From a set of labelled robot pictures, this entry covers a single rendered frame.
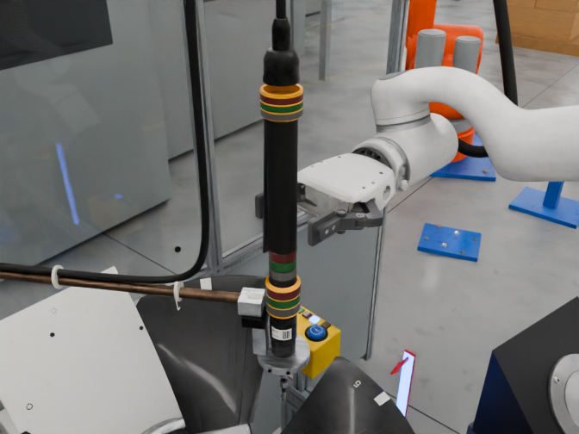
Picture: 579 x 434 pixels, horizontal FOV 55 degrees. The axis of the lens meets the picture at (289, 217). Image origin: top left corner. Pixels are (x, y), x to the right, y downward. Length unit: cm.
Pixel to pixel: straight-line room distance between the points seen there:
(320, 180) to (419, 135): 17
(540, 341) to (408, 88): 73
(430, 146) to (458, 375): 211
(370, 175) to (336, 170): 4
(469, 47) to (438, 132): 355
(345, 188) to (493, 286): 277
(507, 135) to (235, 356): 50
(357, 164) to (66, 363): 61
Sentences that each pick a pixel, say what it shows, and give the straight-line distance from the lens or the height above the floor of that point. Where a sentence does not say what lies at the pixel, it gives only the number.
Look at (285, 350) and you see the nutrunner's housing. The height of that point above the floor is 146.
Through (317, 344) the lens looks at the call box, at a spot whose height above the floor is 107.
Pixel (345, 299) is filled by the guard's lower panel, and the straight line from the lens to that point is 235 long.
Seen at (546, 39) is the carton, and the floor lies 14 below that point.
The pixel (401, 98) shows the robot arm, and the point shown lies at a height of 173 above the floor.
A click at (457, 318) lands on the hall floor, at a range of 312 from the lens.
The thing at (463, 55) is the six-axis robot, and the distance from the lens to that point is 438.
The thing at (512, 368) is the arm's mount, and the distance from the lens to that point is 125.
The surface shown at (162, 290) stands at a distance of 74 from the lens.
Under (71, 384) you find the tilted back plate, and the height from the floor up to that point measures 125.
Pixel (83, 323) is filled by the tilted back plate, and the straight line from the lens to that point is 106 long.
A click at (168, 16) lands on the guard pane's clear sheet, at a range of 136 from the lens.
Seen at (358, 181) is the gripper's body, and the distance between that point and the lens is 69.
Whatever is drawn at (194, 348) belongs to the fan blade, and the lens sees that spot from 90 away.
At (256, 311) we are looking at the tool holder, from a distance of 71.
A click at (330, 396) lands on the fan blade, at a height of 118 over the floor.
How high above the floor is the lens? 198
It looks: 31 degrees down
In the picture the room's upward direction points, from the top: straight up
